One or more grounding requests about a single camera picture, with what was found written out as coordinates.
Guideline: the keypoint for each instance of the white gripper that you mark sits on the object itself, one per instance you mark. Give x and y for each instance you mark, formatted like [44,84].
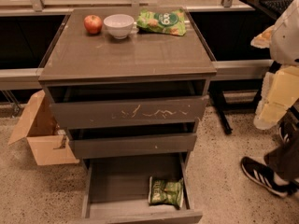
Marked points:
[286,41]

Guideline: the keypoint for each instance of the green jalapeno chip bag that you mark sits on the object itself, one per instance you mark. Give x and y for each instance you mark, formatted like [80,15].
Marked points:
[162,191]

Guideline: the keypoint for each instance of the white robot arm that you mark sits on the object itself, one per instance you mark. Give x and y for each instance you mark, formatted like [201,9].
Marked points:
[289,18]

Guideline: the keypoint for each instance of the light green snack bag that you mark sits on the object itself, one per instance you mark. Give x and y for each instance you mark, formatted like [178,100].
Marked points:
[169,23]

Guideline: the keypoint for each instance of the grey drawer cabinet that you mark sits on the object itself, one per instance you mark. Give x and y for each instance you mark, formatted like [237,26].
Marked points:
[81,59]

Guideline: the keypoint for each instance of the grey middle drawer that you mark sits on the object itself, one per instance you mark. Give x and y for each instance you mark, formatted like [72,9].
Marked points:
[133,140]

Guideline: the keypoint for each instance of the grey drawer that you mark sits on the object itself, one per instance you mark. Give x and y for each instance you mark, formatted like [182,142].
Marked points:
[117,191]
[128,104]
[133,140]

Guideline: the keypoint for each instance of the grey top drawer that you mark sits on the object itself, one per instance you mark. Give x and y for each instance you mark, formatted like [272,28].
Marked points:
[128,104]

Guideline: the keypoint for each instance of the grey bottom drawer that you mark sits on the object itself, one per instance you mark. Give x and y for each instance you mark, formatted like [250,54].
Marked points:
[117,191]

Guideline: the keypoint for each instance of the black white sneaker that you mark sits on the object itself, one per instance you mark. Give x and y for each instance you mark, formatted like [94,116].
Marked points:
[264,176]

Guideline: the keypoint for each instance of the white bowl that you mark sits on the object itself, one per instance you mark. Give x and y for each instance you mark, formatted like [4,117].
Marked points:
[119,25]

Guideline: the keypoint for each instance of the red apple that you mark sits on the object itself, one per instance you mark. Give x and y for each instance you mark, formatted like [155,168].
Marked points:
[93,24]

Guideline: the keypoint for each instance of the open cardboard box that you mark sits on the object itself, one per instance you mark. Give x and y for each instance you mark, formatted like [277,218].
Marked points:
[39,127]

